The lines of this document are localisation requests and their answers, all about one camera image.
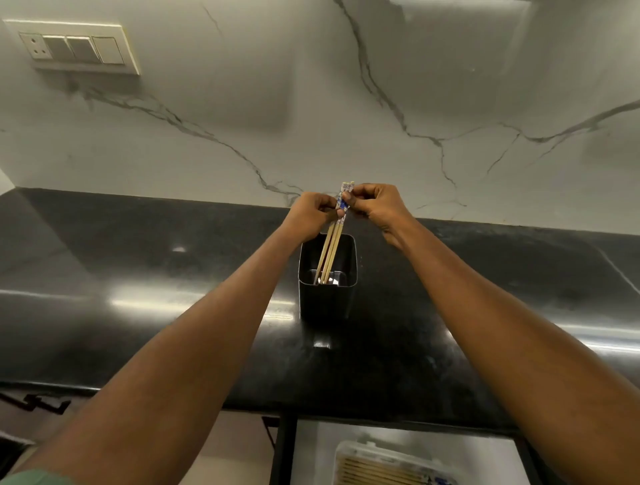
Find person's left hand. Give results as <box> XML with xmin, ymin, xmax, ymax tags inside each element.
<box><xmin>281</xmin><ymin>192</ymin><xmax>346</xmax><ymax>244</ymax></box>

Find person's right hand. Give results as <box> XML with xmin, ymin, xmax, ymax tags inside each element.
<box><xmin>344</xmin><ymin>183</ymin><xmax>419</xmax><ymax>251</ymax></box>

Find wooden chopstick with blue pattern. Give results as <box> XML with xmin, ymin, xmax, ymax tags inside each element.
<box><xmin>324</xmin><ymin>181</ymin><xmax>356</xmax><ymax>284</ymax></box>
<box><xmin>320</xmin><ymin>181</ymin><xmax>353</xmax><ymax>284</ymax></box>
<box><xmin>313</xmin><ymin>181</ymin><xmax>349</xmax><ymax>285</ymax></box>

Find person's right forearm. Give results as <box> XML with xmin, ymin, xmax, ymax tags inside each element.
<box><xmin>386</xmin><ymin>219</ymin><xmax>640</xmax><ymax>485</ymax></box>

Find person's left forearm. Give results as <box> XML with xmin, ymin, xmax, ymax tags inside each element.
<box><xmin>14</xmin><ymin>224</ymin><xmax>315</xmax><ymax>485</ymax></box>

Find black metal utensil holder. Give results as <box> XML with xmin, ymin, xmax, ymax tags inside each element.
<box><xmin>298</xmin><ymin>232</ymin><xmax>359</xmax><ymax>321</ymax></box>

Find clear plastic storage box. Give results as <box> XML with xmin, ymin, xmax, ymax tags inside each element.
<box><xmin>333</xmin><ymin>439</ymin><xmax>459</xmax><ymax>485</ymax></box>

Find bundle of wooden chopsticks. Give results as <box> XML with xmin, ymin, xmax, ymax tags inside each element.
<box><xmin>339</xmin><ymin>456</ymin><xmax>443</xmax><ymax>485</ymax></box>

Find teal shirt sleeve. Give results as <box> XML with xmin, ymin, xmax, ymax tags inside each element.
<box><xmin>0</xmin><ymin>469</ymin><xmax>77</xmax><ymax>485</ymax></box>

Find black cabinet frame post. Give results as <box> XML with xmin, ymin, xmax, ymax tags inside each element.
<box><xmin>271</xmin><ymin>415</ymin><xmax>299</xmax><ymax>485</ymax></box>

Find white wall switch panel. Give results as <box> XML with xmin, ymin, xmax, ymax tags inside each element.
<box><xmin>2</xmin><ymin>19</ymin><xmax>141</xmax><ymax>76</ymax></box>

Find black metal bracket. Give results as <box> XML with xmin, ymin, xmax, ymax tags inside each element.
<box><xmin>0</xmin><ymin>392</ymin><xmax>72</xmax><ymax>416</ymax></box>

